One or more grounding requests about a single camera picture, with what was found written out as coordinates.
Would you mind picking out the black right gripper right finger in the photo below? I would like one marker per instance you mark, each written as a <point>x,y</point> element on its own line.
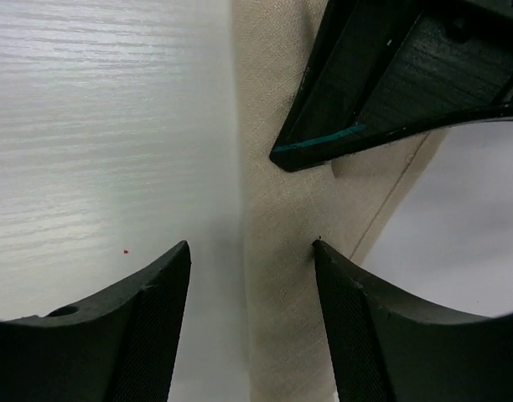
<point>388,345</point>

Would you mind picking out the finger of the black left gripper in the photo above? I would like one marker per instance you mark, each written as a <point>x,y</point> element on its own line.
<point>383,71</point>

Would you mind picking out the beige cloth napkin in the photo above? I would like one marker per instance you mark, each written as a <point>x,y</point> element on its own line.
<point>346,203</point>

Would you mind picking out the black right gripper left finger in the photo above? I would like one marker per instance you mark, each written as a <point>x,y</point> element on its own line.
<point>119,344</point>

